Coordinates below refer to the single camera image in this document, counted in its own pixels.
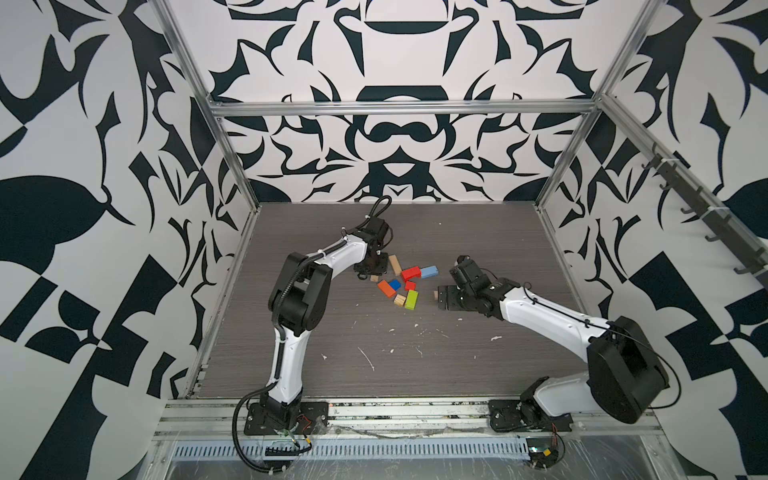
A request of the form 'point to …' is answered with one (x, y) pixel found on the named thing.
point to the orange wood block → (386, 288)
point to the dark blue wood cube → (395, 284)
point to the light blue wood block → (429, 272)
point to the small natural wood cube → (399, 300)
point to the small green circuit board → (542, 454)
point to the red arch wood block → (411, 273)
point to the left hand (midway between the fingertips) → (381, 264)
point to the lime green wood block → (411, 299)
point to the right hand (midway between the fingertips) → (453, 295)
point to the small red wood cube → (409, 286)
